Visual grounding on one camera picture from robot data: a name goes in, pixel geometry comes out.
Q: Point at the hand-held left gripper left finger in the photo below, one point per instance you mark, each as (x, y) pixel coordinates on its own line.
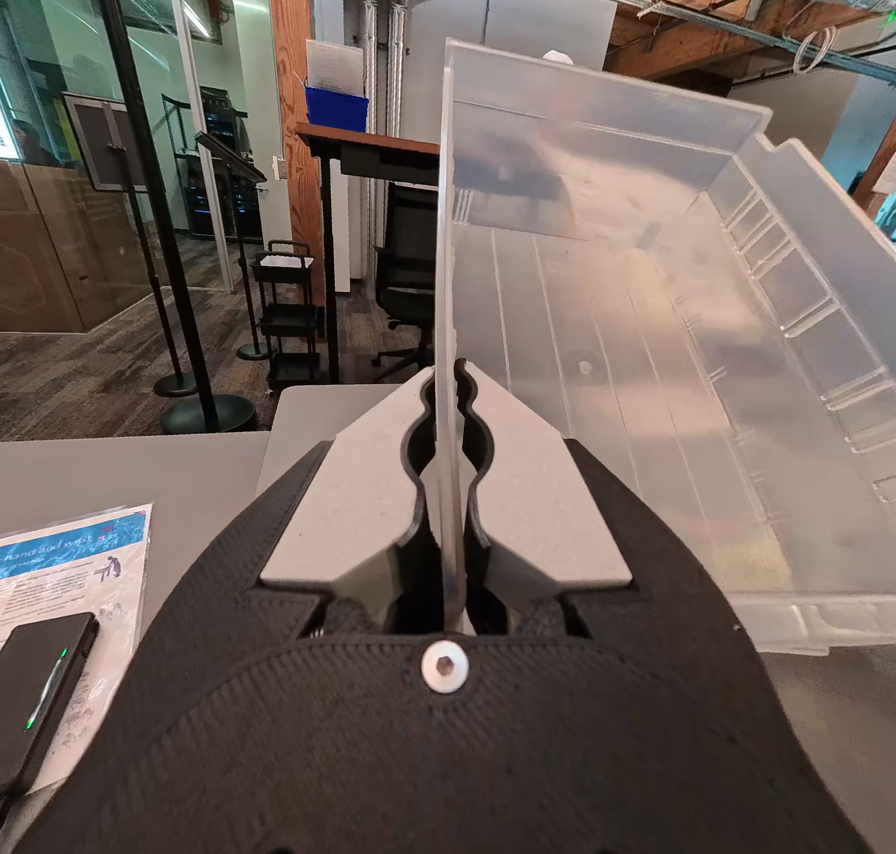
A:
(343, 511)

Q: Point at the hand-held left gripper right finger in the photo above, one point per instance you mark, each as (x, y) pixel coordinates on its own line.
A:
(553, 518)

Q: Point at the clear plastic bin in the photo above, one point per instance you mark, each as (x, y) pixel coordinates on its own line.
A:
(665, 343)

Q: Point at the black cart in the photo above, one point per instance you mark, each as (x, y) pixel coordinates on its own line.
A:
(290, 322)

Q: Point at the black office chair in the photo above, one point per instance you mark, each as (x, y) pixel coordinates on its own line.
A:
(406, 273)

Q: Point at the black pole stand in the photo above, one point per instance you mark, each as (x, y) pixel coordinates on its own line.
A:
(182, 238)

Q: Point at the black device with green light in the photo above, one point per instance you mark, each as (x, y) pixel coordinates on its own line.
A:
(35, 700)

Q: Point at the black server rack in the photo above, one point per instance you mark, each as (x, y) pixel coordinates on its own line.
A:
(217, 168)

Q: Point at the black tilted sign stand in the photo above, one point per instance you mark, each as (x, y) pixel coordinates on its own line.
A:
(234, 161)

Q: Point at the wooden top desk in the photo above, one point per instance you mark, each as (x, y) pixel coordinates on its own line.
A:
(371, 144)

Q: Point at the wooden cabinet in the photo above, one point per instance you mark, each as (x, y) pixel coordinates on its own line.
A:
(63, 252)

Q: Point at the blue storage bin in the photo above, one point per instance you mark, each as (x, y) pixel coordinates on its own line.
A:
(336, 109)

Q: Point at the black framed sign stand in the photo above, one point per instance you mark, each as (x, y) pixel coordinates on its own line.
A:
(112, 140)

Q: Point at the wooden pillar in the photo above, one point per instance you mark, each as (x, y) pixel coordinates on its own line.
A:
(294, 63)

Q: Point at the glass partition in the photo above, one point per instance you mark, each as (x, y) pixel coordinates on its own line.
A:
(161, 63)

